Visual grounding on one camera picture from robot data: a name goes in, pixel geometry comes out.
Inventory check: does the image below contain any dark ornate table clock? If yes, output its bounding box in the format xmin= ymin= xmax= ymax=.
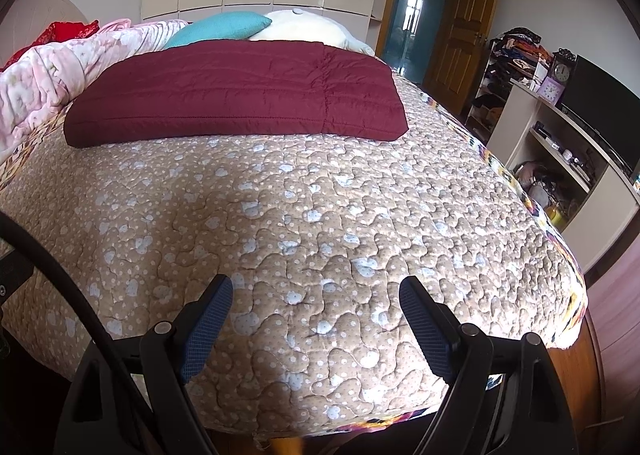
xmin=550 ymin=48 xmax=577 ymax=83

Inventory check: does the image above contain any pink floral comforter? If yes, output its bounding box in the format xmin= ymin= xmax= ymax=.
xmin=0 ymin=19 xmax=190 ymax=163

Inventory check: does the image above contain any black cable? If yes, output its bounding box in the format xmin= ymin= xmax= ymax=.
xmin=0 ymin=210 xmax=156 ymax=455

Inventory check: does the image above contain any black television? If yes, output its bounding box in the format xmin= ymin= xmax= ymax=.
xmin=555 ymin=54 xmax=640 ymax=176

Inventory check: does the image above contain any brown wooden door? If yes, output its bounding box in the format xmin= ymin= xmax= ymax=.
xmin=422 ymin=0 xmax=505 ymax=106

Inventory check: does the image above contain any pale pink headboard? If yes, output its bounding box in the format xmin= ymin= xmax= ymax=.
xmin=0 ymin=0 xmax=90 ymax=41

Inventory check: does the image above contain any teal glass door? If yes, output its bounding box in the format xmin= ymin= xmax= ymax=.
xmin=382 ymin=0 xmax=456 ymax=76

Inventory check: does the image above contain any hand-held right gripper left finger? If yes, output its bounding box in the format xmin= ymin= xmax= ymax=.
xmin=52 ymin=273 xmax=235 ymax=455

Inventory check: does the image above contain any white media cabinet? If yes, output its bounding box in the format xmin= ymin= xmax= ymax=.
xmin=486 ymin=80 xmax=640 ymax=276

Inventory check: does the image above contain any red cloth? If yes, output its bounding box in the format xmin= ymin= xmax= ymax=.
xmin=0 ymin=20 xmax=101 ymax=71

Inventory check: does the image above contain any bed with patterned bedspread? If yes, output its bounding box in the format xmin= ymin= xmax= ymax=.
xmin=0 ymin=70 xmax=587 ymax=438

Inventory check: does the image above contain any maroon quilted jacket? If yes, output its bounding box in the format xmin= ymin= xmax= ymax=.
xmin=63 ymin=38 xmax=409 ymax=149

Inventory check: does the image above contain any wooden bed frame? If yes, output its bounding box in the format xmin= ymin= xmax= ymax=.
xmin=547 ymin=307 xmax=608 ymax=455

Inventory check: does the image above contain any teal pillow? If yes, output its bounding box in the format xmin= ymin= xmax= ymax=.
xmin=161 ymin=11 xmax=273 ymax=51

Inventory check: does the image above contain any cluttered storage shelf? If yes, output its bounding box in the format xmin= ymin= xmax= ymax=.
xmin=462 ymin=26 xmax=551 ymax=146

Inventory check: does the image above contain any white plush pillow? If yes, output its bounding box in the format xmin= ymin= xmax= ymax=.
xmin=247 ymin=9 xmax=376 ymax=56

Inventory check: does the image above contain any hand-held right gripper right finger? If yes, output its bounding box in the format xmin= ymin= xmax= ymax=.
xmin=398 ymin=276 xmax=583 ymax=455

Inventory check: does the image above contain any purple alarm clock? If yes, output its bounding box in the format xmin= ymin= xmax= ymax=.
xmin=537 ymin=75 xmax=566 ymax=103

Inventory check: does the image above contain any black set-top box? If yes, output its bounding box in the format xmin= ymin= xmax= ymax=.
xmin=534 ymin=121 xmax=562 ymax=151

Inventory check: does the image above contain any yellow bottle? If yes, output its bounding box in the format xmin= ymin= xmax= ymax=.
xmin=545 ymin=205 xmax=568 ymax=232

